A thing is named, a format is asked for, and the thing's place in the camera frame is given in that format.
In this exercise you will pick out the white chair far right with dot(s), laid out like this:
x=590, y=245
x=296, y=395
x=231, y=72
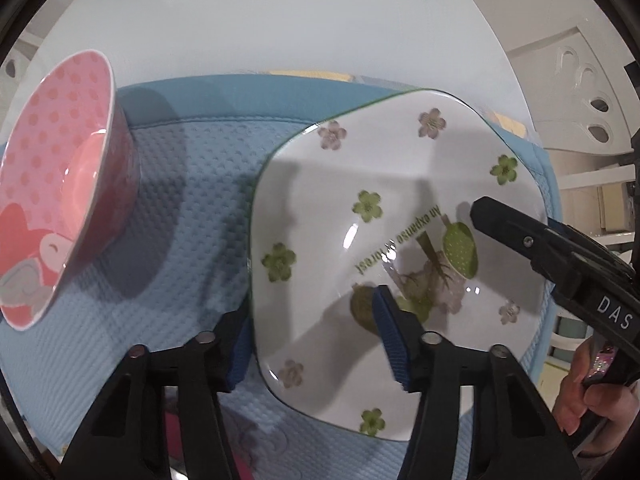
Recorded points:
x=581, y=100

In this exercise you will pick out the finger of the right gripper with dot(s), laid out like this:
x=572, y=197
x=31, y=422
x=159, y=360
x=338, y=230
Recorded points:
x=580, y=269

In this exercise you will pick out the person right hand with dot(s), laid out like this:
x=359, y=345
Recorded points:
x=619, y=405

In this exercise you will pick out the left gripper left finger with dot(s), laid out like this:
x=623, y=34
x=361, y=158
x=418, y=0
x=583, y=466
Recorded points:
x=160, y=405

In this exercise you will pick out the blue textured table mat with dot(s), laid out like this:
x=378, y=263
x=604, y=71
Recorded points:
x=183, y=261

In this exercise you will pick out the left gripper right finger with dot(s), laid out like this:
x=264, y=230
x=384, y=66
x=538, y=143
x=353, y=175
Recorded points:
x=514, y=435

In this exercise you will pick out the square floral plate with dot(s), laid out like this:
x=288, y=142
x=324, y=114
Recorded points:
x=395, y=259

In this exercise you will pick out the pink polka dot bowl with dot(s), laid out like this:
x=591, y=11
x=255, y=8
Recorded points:
x=70, y=175

